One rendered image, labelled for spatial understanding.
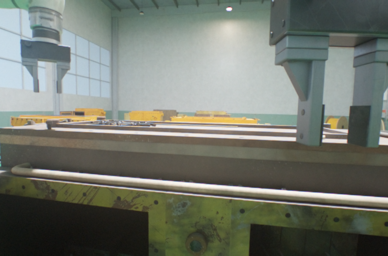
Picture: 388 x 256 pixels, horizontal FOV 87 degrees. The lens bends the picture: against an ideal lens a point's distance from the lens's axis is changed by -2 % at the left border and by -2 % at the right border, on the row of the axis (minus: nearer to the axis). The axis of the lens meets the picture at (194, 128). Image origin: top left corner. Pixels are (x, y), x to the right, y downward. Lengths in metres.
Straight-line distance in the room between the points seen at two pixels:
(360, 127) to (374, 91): 0.04
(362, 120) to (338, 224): 0.36
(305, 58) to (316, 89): 0.03
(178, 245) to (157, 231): 0.06
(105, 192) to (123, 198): 0.05
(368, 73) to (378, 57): 0.02
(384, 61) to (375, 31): 0.03
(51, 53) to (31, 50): 0.05
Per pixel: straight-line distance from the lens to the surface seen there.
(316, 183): 0.62
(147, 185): 0.57
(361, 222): 0.61
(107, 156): 0.68
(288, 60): 0.22
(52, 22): 0.82
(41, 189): 0.74
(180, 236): 0.58
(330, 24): 0.23
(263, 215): 0.54
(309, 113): 0.22
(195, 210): 0.54
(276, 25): 0.24
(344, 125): 14.38
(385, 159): 0.67
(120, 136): 0.64
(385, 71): 0.27
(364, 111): 0.26
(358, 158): 0.64
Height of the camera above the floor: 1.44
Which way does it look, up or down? 5 degrees down
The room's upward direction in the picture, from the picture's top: 1 degrees clockwise
